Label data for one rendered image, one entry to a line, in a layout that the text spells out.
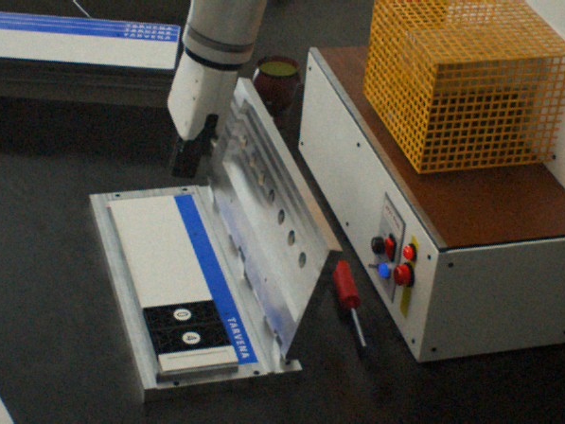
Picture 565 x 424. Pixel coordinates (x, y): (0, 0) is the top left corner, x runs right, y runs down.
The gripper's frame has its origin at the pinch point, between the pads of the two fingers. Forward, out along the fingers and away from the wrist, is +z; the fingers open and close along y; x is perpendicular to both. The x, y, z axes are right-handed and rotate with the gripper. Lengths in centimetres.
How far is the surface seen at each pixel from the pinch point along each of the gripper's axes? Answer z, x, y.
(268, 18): 17, 42, -89
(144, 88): 20, 11, -58
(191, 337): 21.4, 4.3, 8.6
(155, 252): 22.7, 3.9, -12.1
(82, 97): 25, 1, -60
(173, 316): 21.7, 2.9, 4.0
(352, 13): 13, 60, -90
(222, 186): 15.6, 14.4, -20.1
